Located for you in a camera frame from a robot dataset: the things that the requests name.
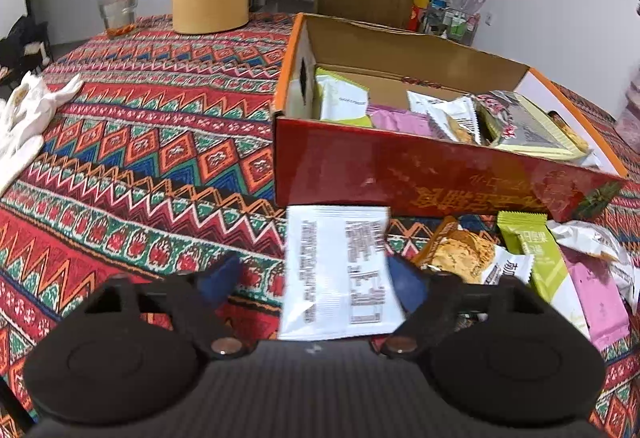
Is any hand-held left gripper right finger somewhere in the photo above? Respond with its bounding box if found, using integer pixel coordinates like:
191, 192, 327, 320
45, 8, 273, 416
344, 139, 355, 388
381, 253, 545, 360

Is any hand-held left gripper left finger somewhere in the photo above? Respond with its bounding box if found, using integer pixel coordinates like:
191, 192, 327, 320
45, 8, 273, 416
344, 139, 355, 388
87, 253, 248, 361

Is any brown white cookie packet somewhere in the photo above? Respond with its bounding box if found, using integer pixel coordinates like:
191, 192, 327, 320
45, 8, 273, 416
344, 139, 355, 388
412, 217, 536, 286

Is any white printed snack packet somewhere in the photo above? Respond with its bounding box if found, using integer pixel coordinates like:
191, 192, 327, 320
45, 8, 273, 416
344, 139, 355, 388
277, 205, 408, 342

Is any red cardboard box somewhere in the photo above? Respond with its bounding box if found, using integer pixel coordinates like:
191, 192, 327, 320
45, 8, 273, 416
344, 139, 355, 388
272, 12, 628, 221

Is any green white snack packet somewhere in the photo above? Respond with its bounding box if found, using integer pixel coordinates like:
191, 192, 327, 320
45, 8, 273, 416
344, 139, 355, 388
315, 68, 374, 129
497, 211, 592, 340

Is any pink snack packet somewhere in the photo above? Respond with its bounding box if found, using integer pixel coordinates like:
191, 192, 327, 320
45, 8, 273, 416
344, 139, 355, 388
367, 105, 434, 137
564, 250, 632, 352

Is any white cookie snack packet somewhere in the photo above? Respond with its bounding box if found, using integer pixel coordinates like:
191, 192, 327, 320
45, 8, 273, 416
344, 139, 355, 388
407, 90, 482, 145

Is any large colourful foil snack packet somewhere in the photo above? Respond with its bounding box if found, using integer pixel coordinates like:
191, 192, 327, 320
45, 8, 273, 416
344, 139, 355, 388
474, 90, 592, 165

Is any patterned red tablecloth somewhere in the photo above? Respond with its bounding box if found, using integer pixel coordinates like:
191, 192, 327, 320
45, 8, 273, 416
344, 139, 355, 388
0, 10, 640, 438

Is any glass cup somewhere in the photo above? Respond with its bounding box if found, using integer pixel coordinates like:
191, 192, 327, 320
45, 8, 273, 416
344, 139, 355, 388
96, 0, 139, 38

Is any black bag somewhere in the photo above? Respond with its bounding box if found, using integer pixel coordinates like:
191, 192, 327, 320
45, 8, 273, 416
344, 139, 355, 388
0, 15, 54, 68

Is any wire rack with bottles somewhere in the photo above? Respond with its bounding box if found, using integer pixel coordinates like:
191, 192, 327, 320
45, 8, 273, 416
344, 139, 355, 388
420, 0, 481, 46

